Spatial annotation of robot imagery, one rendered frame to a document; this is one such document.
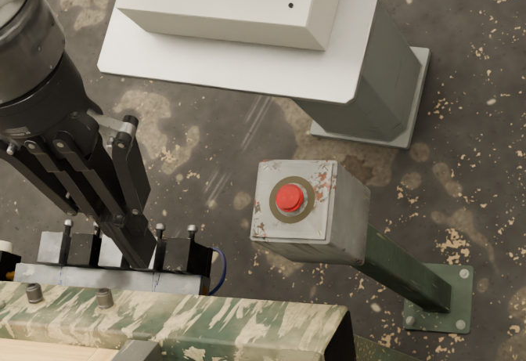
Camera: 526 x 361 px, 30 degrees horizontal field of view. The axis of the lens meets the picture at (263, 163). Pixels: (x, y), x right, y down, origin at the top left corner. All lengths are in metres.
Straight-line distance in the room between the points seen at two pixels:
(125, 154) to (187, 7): 0.91
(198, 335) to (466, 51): 1.20
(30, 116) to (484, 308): 1.63
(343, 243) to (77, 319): 0.42
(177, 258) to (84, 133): 0.89
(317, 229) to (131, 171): 0.62
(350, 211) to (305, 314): 0.16
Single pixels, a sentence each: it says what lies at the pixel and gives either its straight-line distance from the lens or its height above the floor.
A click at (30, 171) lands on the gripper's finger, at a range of 0.80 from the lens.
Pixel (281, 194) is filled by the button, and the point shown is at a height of 0.94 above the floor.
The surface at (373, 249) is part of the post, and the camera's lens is 1.64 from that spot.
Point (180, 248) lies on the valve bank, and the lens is 1.61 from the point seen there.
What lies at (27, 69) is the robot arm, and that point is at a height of 1.66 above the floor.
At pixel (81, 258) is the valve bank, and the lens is 1.70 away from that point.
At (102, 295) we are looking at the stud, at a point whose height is 0.89.
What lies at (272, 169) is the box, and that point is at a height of 0.93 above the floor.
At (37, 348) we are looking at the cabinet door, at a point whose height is 0.91.
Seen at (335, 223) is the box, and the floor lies 0.91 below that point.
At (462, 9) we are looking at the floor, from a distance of 2.43.
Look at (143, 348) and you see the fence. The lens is 1.44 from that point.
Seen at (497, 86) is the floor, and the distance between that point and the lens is 2.34.
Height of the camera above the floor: 2.17
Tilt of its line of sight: 62 degrees down
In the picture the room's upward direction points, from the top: 55 degrees counter-clockwise
